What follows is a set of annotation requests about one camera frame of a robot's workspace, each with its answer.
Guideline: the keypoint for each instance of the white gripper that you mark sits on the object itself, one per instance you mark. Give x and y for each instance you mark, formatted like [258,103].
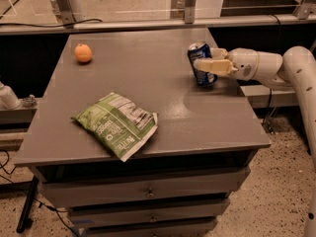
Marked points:
[245,63]

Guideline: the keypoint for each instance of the blue pepsi can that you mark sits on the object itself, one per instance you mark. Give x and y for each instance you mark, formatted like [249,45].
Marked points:
[198,50]

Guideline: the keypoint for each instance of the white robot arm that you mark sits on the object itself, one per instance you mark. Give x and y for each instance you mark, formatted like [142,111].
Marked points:
[295,70]

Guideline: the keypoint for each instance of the grey drawer cabinet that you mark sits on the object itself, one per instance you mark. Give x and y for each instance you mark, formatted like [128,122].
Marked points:
[198,128]

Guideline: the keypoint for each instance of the green chip bag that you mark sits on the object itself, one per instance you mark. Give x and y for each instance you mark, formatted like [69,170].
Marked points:
[119,124]

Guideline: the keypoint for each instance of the orange fruit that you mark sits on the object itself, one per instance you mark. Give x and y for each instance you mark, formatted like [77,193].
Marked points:
[83,53]

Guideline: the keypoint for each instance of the middle grey drawer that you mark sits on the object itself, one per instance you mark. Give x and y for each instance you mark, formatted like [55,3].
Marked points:
[150,213]

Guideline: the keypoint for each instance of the grey drawer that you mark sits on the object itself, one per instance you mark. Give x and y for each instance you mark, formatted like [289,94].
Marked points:
[205,182]
[150,213]
[158,229]

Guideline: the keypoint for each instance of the bottom grey drawer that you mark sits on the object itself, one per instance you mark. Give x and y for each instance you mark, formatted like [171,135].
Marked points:
[158,229]

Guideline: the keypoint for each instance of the top grey drawer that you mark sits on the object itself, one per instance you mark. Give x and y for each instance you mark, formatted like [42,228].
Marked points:
[205,182]

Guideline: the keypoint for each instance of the white pipe fitting left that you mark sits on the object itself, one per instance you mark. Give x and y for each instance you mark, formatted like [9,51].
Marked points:
[8,98]

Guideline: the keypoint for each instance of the black metal leg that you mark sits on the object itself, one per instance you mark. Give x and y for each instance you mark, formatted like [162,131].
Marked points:
[24,217]

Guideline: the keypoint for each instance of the horizontal metal rail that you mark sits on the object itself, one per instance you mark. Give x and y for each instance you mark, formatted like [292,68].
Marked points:
[13,29]

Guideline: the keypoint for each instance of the right metal post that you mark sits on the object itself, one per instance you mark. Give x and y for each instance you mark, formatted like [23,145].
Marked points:
[303,9]

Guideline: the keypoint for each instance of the left metal post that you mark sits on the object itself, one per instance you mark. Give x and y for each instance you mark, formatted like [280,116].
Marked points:
[71,11]

